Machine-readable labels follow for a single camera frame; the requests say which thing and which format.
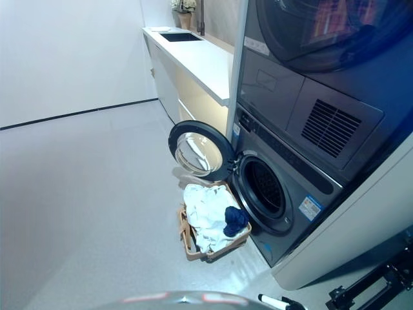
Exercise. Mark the black inset sink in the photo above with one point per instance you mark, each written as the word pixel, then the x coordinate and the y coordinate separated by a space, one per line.
pixel 180 37

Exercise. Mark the beige vase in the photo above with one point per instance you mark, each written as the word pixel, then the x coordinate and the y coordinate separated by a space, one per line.
pixel 185 21

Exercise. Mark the round washing machine door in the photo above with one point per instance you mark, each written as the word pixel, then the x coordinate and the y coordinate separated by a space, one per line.
pixel 197 129

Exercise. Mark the black metal stand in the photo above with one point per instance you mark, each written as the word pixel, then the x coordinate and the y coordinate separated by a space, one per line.
pixel 371 281

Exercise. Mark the dark tall faucet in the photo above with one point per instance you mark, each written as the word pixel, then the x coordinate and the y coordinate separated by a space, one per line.
pixel 202 16

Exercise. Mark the white counter cabinet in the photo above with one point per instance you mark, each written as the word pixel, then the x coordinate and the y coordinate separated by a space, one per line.
pixel 200 61

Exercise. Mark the grey stacked dryer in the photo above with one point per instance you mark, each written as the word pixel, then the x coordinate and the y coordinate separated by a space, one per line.
pixel 355 74

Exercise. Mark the white upright cabinet panel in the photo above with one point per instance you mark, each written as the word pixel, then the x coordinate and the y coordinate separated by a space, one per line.
pixel 237 71

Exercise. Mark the dark blue garment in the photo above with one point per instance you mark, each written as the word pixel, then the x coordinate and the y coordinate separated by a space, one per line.
pixel 235 220

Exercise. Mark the blue white energy label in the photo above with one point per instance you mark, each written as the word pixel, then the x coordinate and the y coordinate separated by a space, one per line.
pixel 310 207

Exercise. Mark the white clothes pile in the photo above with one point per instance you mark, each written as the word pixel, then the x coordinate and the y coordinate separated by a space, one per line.
pixel 206 210

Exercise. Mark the white cabinet side panel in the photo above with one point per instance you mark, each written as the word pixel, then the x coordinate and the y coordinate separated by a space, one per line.
pixel 348 232

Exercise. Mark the brown woven laundry basket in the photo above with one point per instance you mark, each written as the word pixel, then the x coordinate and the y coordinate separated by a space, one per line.
pixel 190 240

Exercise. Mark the grey front-load washing machine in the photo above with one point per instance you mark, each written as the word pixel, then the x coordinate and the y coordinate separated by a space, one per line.
pixel 290 206

